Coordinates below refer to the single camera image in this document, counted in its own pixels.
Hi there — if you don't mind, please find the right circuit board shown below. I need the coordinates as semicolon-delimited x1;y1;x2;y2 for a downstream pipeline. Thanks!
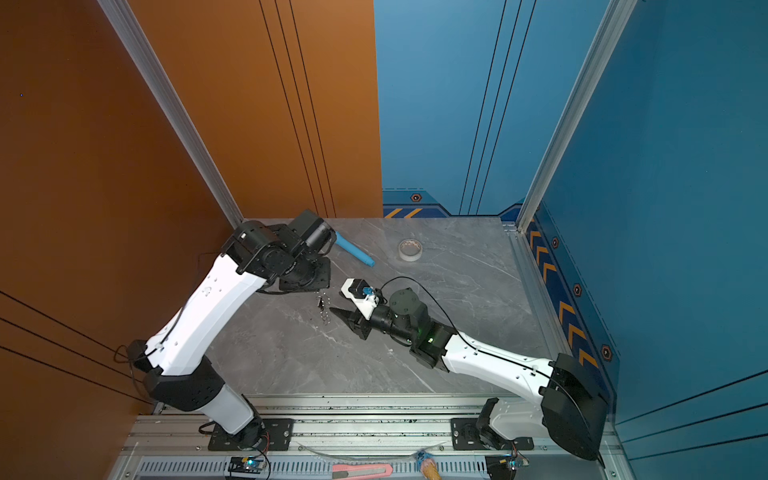
485;455;530;480

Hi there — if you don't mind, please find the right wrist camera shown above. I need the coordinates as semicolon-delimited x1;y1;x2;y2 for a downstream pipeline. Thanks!
340;278;381;320

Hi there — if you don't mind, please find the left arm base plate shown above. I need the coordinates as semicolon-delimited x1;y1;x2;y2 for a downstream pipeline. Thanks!
208;418;295;453

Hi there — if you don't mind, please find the left circuit board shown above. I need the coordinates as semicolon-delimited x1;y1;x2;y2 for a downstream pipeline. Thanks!
227;456;269;479

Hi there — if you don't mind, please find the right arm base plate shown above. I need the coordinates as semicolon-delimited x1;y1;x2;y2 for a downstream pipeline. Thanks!
450;418;535;451

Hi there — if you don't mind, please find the toy ice cream cone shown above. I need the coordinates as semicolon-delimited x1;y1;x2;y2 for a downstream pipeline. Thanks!
415;450;442;480

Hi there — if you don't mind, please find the circuit board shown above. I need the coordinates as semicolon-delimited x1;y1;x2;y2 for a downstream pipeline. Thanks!
227;456;269;479
485;455;530;480

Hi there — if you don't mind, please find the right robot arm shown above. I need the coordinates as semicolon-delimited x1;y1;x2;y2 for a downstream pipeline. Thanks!
330;279;608;461

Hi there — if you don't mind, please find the pink utility knife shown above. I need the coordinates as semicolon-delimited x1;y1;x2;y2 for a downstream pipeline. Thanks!
331;463;394;480

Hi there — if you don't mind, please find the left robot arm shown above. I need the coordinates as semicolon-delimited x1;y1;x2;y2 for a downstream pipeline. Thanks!
126;210;337;450

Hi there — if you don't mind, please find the blue toy microphone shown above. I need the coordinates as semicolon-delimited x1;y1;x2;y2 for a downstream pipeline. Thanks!
336;232;375;267

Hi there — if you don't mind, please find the masking tape roll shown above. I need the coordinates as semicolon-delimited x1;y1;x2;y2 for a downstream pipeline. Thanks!
398;238;424;262

